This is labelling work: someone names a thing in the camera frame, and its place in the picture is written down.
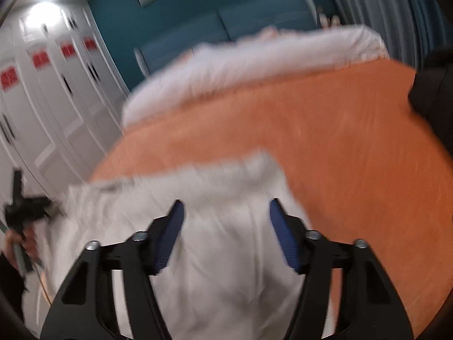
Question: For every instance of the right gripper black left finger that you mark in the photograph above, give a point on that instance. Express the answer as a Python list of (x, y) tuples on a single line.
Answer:
[(84, 306)]

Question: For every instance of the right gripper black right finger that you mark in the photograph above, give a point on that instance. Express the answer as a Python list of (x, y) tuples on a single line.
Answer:
[(370, 307)]

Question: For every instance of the white quilted padded jacket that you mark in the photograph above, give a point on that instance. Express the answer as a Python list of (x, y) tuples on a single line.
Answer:
[(227, 277)]

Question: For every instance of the person's dark clothing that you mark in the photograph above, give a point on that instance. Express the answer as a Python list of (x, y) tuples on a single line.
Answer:
[(431, 94)]

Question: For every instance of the person's left hand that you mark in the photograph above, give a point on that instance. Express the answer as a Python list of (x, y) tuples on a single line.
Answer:
[(27, 241)]

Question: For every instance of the white panelled wardrobe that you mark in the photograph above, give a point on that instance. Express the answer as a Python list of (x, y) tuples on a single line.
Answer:
[(61, 95)]

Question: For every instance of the orange plush bed cover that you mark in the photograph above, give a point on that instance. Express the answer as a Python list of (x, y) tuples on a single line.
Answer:
[(356, 157)]

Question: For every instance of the rolled white pink duvet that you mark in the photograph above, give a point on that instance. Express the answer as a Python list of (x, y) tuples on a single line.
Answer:
[(209, 68)]

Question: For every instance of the grey blue curtain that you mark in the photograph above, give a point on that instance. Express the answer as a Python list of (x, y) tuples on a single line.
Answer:
[(411, 29)]

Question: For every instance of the teal upholstered headboard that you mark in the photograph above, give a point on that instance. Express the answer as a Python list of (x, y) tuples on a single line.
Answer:
[(225, 25)]

